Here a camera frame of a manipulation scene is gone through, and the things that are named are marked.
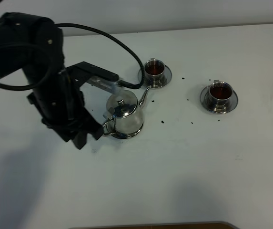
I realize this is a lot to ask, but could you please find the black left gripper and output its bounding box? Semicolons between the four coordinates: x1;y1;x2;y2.
27;69;103;150

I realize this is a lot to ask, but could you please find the stainless steel teapot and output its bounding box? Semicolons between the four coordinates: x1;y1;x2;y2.
102;86;151;136

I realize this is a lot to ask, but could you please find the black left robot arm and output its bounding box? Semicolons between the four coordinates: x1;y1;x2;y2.
0;13;103;149

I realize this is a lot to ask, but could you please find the steel teapot saucer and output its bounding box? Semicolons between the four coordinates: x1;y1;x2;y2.
104;123;143;139

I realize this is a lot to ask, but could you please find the left stainless steel teacup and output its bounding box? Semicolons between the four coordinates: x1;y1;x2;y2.
144;58;165;88

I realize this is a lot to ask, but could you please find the stainless steel teacup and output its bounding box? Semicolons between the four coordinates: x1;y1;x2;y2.
206;80;233;114
144;58;165;88

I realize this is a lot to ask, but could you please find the right stainless steel teacup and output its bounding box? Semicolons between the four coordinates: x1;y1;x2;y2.
206;80;233;114

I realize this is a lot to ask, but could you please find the left steel cup saucer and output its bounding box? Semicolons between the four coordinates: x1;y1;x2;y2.
143;65;172;89

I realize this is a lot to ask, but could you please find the steel cup saucer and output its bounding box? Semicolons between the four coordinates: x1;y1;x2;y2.
143;65;172;89
200;86;238;114

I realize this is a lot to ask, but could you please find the right steel cup saucer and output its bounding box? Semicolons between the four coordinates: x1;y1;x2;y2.
200;86;238;114

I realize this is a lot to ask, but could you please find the black braided left cable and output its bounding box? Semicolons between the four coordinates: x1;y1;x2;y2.
0;0;144;89

